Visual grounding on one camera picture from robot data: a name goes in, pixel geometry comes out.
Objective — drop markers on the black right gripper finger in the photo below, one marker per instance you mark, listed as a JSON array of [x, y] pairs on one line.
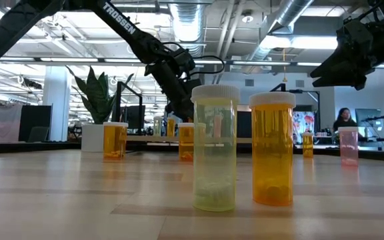
[[338, 84], [338, 66]]

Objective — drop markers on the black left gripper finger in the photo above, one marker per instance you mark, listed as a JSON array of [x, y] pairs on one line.
[[182, 108]]

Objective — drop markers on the small orange pill bottle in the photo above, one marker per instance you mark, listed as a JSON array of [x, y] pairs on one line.
[[171, 128], [272, 153], [307, 146]]

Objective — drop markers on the small pale yellow pill bottle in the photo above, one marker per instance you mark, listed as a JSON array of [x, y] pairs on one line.
[[157, 128], [215, 160]]

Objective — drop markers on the large orange pill bottle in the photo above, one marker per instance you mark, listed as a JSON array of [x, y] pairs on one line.
[[115, 143], [185, 143]]

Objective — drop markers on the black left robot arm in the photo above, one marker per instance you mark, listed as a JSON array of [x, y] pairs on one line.
[[118, 23]]

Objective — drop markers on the person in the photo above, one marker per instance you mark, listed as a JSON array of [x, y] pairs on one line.
[[344, 116]]

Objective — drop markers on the long ceiling light strip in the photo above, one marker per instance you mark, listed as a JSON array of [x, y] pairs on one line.
[[260, 63], [68, 60], [212, 62]]

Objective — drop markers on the computer monitor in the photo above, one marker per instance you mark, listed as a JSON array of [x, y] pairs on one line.
[[367, 116]]

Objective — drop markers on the colourful display screen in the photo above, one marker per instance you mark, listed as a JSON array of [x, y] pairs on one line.
[[307, 120]]

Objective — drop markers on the black monitor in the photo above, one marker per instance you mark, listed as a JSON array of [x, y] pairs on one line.
[[133, 116]]

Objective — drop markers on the small pink pill bottle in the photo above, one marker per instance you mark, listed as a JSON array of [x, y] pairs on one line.
[[348, 148]]

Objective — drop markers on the round ceiling sensor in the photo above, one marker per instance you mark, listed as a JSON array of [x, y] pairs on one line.
[[247, 18]]

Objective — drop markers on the potted snake plant white pot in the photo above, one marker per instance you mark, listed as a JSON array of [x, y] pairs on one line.
[[92, 138]]

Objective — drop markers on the black partition panel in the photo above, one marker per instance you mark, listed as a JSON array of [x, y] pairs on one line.
[[33, 120]]

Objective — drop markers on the white pink banner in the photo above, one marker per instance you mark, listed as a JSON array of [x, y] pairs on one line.
[[2, 115]]

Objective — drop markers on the silver ventilation duct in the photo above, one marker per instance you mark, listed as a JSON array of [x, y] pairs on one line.
[[188, 26], [288, 15]]

